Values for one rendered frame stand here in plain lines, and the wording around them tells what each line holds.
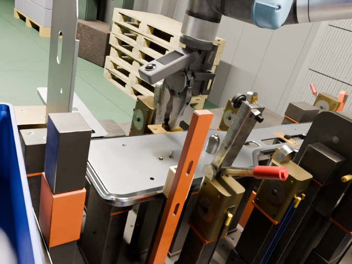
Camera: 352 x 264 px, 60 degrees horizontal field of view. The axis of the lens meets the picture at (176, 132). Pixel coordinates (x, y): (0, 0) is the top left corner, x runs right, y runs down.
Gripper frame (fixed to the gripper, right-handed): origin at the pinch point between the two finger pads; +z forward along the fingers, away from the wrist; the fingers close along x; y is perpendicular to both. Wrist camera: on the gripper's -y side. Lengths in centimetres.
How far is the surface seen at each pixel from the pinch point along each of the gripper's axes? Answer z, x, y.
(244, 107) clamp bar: -14.2, -20.9, -1.9
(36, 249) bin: -9, -33, -37
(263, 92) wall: 61, 161, 264
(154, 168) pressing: 6.5, -7.9, -6.7
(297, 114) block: 7, 10, 75
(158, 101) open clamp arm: -0.6, 10.7, 3.9
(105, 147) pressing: 6.5, 2.3, -13.8
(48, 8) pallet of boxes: 56, 492, 101
